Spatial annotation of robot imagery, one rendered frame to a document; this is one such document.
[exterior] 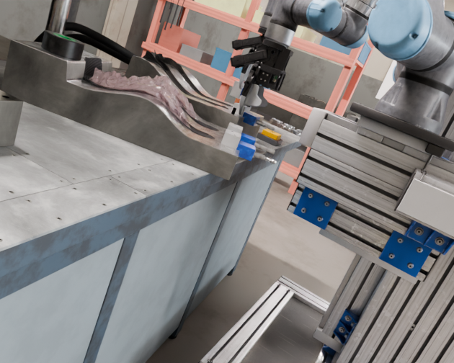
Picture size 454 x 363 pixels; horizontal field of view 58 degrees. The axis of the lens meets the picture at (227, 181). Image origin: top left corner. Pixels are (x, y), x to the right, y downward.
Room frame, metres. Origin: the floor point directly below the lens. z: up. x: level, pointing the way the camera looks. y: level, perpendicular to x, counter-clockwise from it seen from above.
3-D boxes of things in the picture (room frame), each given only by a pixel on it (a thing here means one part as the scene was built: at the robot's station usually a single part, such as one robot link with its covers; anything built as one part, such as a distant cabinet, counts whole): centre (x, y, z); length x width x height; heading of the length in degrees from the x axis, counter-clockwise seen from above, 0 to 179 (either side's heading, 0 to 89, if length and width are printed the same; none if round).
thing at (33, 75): (0.93, 0.25, 0.86); 0.50 x 0.26 x 0.11; 92
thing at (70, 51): (0.86, 0.43, 0.93); 0.08 x 0.08 x 0.04
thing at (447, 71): (0.97, -0.33, 1.20); 0.13 x 0.12 x 0.14; 130
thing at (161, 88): (0.94, 0.25, 0.90); 0.26 x 0.18 x 0.08; 92
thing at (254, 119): (1.17, -0.01, 0.89); 0.13 x 0.05 x 0.05; 75
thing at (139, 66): (1.30, 0.24, 0.87); 0.50 x 0.26 x 0.14; 75
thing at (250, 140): (1.00, -0.02, 0.86); 0.13 x 0.05 x 0.05; 92
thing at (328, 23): (1.11, -0.06, 1.20); 0.11 x 0.11 x 0.08; 40
